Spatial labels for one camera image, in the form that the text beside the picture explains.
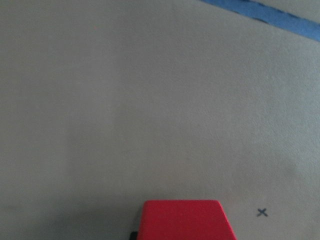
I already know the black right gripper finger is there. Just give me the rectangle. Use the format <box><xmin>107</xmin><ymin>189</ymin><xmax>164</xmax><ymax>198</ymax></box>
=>
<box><xmin>129</xmin><ymin>231</ymin><xmax>138</xmax><ymax>240</ymax></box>

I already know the red cube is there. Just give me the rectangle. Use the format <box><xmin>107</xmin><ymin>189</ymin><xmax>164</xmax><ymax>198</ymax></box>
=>
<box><xmin>136</xmin><ymin>200</ymin><xmax>237</xmax><ymax>240</ymax></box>

